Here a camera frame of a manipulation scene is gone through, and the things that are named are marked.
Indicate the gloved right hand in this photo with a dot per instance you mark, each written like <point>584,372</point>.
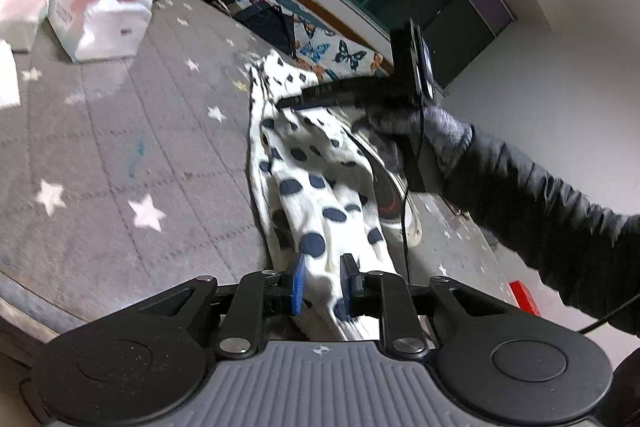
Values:
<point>424,145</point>

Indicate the black sleeved right forearm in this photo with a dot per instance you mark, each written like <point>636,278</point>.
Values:
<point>589,254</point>

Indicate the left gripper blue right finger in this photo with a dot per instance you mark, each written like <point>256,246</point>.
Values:
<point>386,297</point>

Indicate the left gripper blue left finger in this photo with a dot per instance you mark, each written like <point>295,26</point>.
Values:
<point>247,306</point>

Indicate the dark navy backpack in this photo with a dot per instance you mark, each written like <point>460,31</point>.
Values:
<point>271,24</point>

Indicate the round induction cooker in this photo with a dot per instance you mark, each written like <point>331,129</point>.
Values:
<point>398,220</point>

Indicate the white navy polka-dot garment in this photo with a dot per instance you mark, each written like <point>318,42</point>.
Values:
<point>314,192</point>

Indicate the butterfly print pillow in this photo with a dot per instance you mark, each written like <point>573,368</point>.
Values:
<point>332,56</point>

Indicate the red plastic stool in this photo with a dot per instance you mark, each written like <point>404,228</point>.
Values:
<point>524,298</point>

